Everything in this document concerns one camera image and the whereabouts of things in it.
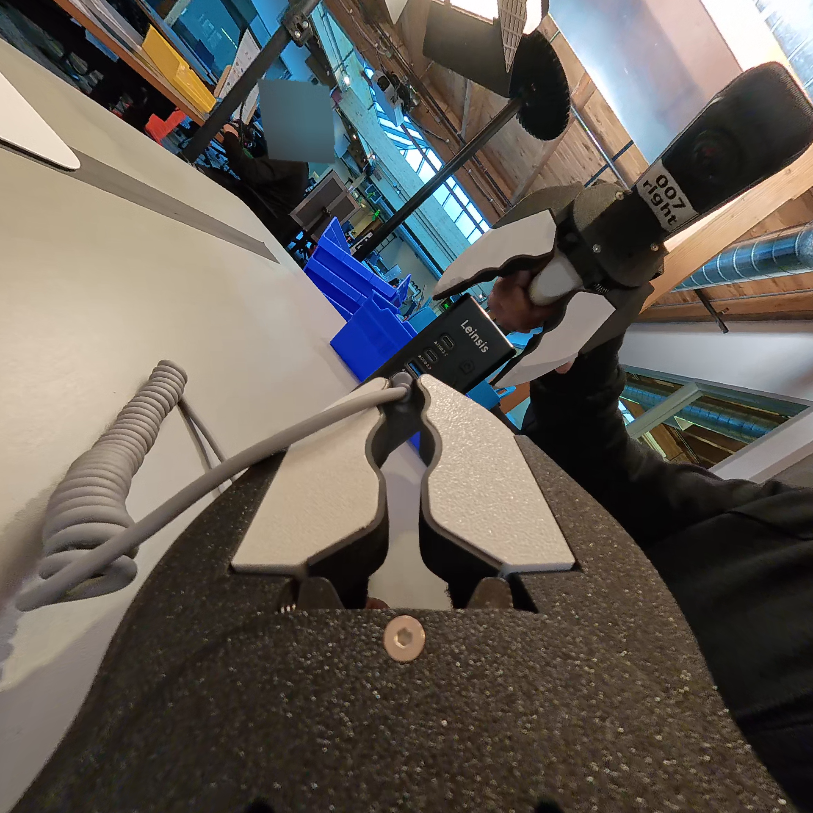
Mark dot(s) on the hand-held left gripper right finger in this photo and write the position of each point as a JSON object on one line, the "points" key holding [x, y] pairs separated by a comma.
{"points": [[489, 495]]}

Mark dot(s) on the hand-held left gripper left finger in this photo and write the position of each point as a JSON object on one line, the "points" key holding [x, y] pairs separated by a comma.
{"points": [[317, 508]]}

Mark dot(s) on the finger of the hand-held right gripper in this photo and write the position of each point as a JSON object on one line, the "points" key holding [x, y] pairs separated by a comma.
{"points": [[571, 330], [502, 248]]}

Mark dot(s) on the black USB hub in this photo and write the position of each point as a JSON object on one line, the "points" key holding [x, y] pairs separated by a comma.
{"points": [[470, 355]]}

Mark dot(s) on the person's right forearm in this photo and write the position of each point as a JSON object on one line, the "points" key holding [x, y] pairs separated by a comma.
{"points": [[635, 457]]}

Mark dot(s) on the wooden desk with red legs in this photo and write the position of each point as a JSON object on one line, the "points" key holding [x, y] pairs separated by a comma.
{"points": [[166, 126]]}

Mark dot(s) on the person's right hand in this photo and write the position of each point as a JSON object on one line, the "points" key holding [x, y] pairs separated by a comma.
{"points": [[514, 311]]}

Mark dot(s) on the black light stand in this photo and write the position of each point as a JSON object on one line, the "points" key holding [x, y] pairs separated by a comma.
{"points": [[444, 162]]}

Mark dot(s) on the black computer monitor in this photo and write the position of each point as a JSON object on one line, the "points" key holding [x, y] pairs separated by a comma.
{"points": [[324, 203]]}

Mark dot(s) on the studio softbox light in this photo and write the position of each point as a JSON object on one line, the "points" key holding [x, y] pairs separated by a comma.
{"points": [[463, 51]]}

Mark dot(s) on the person's black clothing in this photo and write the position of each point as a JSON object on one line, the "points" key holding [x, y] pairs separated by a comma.
{"points": [[749, 635]]}

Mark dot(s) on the black stand pole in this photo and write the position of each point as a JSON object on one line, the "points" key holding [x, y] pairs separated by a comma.
{"points": [[254, 76]]}

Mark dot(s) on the yellow plastic bin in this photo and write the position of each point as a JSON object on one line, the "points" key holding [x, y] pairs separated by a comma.
{"points": [[178, 70]]}

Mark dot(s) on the silver ventilation duct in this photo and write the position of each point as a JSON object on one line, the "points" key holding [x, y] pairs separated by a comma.
{"points": [[749, 257]]}

